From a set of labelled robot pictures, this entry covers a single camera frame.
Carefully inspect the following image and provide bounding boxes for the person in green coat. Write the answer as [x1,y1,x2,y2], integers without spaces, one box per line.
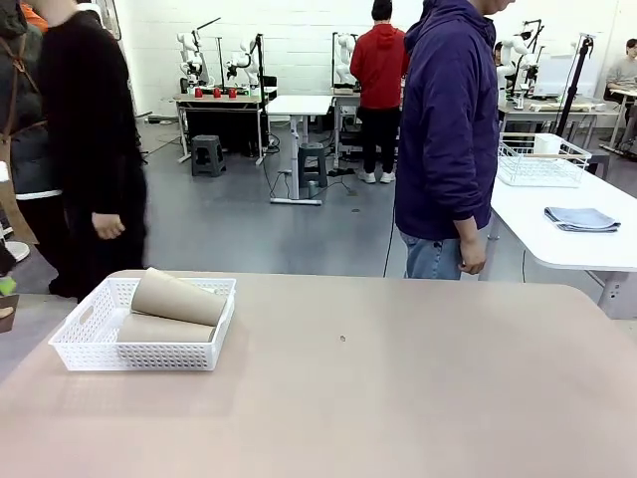
[0,0,66,260]

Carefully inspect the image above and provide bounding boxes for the white board panel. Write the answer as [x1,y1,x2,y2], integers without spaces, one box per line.
[534,53,598,99]

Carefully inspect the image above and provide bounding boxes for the brown tall cup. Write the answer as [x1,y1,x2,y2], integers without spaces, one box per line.
[116,314,216,345]
[130,267,228,329]

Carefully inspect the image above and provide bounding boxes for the blue-grey cloth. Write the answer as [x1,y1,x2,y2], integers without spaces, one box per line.
[543,206,622,234]

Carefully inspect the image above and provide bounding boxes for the dark workbench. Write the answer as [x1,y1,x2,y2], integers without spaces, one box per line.
[173,91,268,166]

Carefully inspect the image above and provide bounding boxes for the white wire dish rack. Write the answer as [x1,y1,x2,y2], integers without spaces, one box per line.
[499,132,592,188]

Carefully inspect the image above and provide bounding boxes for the white side table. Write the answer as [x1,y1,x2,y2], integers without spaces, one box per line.
[490,131,637,320]

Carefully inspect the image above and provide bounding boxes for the seated person in grey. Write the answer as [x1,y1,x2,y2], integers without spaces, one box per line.
[605,40,637,92]

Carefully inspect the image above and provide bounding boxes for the white round fan base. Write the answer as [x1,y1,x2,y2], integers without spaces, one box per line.
[0,240,32,264]

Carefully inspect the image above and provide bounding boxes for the purple-jacket person's right hand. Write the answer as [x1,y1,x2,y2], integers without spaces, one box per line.
[458,240,489,277]

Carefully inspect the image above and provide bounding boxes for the person in purple jacket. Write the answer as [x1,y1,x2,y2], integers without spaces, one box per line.
[393,0,502,280]

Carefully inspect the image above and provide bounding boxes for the person in black clothes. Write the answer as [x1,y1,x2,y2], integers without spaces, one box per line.
[37,0,149,305]

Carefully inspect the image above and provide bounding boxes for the person in red hoodie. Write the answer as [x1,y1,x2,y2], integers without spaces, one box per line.
[349,0,410,185]

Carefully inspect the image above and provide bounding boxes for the person in orange jacket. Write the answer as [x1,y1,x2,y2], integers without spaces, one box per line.
[22,0,50,34]

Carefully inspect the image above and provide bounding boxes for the black-clothes person's hand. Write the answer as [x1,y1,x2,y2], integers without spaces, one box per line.
[93,211,127,241]

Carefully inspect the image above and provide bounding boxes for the black camera tripod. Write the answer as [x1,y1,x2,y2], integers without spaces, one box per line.
[554,33,596,138]

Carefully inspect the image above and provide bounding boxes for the wood-top background table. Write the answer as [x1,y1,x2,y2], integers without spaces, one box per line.
[497,97,623,146]

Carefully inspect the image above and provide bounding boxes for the dark plastic stool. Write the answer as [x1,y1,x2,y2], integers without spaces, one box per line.
[191,134,227,178]

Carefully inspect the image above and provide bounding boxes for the white cup in rack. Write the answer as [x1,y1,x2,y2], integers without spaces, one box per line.
[534,133,563,155]

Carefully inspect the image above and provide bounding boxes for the white perforated plastic basket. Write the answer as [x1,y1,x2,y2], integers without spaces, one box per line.
[48,277,237,372]

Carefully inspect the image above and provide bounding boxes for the grey plastic stool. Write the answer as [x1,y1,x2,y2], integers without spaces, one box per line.
[297,142,329,189]

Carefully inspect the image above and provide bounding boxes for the white standing desk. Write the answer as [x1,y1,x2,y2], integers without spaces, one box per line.
[266,94,335,206]

